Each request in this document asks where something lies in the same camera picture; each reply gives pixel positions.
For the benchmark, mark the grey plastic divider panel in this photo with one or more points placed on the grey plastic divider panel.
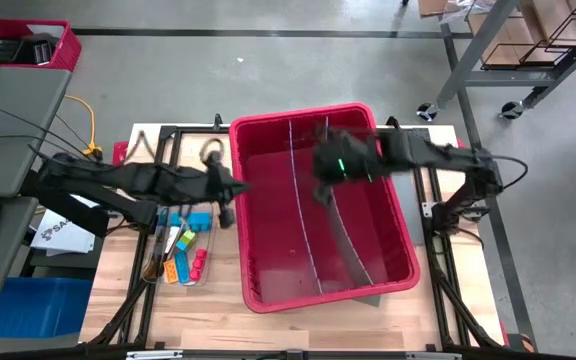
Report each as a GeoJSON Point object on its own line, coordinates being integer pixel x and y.
{"type": "Point", "coordinates": [348, 240]}
{"type": "Point", "coordinates": [300, 215]}
{"type": "Point", "coordinates": [410, 210]}

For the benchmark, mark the black floor tape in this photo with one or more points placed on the black floor tape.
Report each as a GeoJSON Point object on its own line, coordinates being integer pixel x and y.
{"type": "Point", "coordinates": [243, 33]}
{"type": "Point", "coordinates": [513, 280]}

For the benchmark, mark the large red plastic bin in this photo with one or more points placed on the large red plastic bin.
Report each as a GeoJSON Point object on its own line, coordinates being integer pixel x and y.
{"type": "Point", "coordinates": [268, 225]}

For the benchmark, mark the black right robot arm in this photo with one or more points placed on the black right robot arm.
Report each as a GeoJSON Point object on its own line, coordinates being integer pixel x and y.
{"type": "Point", "coordinates": [438, 155]}

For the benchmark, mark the black devices in basket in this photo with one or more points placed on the black devices in basket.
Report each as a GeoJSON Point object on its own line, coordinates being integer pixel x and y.
{"type": "Point", "coordinates": [25, 50]}

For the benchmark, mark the red studded toy block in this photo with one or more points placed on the red studded toy block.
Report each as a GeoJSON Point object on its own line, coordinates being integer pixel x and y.
{"type": "Point", "coordinates": [198, 264]}

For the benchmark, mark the cardboard box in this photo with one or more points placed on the cardboard box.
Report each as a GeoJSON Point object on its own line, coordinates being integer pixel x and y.
{"type": "Point", "coordinates": [435, 6]}

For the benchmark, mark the clear plastic tray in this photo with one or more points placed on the clear plastic tray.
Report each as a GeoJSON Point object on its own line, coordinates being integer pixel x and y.
{"type": "Point", "coordinates": [210, 260]}

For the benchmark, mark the long blue toy block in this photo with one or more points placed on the long blue toy block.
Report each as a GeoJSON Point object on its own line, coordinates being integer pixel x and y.
{"type": "Point", "coordinates": [182, 267]}

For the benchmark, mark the black aluminium rig frame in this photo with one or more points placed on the black aluminium rig frame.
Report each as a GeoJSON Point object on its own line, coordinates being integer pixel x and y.
{"type": "Point", "coordinates": [193, 129]}

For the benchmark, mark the white printed card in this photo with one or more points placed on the white printed card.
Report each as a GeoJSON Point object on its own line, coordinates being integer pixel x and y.
{"type": "Point", "coordinates": [172, 239]}

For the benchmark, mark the black cart caster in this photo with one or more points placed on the black cart caster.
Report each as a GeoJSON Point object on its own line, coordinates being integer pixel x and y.
{"type": "Point", "coordinates": [427, 112]}
{"type": "Point", "coordinates": [510, 110]}

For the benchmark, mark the green toy block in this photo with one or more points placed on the green toy block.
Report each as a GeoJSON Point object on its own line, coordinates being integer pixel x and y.
{"type": "Point", "coordinates": [186, 240]}

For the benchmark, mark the red plastic basket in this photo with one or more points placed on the red plastic basket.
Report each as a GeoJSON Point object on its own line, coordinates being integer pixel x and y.
{"type": "Point", "coordinates": [70, 50]}

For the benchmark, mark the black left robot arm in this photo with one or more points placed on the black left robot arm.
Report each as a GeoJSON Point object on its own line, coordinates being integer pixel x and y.
{"type": "Point", "coordinates": [133, 182]}

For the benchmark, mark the white paper sheet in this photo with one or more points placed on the white paper sheet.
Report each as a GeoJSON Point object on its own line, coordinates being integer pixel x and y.
{"type": "Point", "coordinates": [45, 30]}

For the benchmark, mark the white printed paper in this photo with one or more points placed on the white printed paper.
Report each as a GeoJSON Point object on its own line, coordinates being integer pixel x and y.
{"type": "Point", "coordinates": [63, 237]}

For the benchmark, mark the wide blue toy block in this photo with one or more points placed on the wide blue toy block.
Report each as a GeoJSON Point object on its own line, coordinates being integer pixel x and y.
{"type": "Point", "coordinates": [195, 221]}

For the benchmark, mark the black support bar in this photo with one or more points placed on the black support bar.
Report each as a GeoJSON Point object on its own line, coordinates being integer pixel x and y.
{"type": "Point", "coordinates": [68, 207]}

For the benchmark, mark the grey desk panel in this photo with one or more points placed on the grey desk panel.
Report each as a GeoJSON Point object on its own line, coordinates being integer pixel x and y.
{"type": "Point", "coordinates": [3, 270]}
{"type": "Point", "coordinates": [18, 125]}

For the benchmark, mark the blue plastic crate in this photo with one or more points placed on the blue plastic crate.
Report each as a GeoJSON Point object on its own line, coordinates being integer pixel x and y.
{"type": "Point", "coordinates": [28, 305]}

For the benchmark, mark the red table clamp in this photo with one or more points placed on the red table clamp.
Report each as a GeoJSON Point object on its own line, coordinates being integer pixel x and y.
{"type": "Point", "coordinates": [463, 145]}
{"type": "Point", "coordinates": [119, 155]}

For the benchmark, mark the grey metal cart frame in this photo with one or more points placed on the grey metal cart frame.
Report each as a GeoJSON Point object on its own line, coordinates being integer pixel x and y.
{"type": "Point", "coordinates": [478, 45]}

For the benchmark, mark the orange toy block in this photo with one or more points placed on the orange toy block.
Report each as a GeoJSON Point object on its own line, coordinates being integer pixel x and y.
{"type": "Point", "coordinates": [170, 272]}

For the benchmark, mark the wooden cart boards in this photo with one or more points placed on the wooden cart boards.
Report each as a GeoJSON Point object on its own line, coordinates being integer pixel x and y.
{"type": "Point", "coordinates": [505, 35]}

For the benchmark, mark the thin grey stick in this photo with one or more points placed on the thin grey stick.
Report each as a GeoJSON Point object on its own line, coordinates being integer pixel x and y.
{"type": "Point", "coordinates": [178, 235]}

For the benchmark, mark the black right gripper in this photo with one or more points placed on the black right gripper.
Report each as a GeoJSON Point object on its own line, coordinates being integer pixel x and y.
{"type": "Point", "coordinates": [348, 160]}

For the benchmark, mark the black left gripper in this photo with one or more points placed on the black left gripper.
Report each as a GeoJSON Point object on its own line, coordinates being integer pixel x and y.
{"type": "Point", "coordinates": [223, 182]}

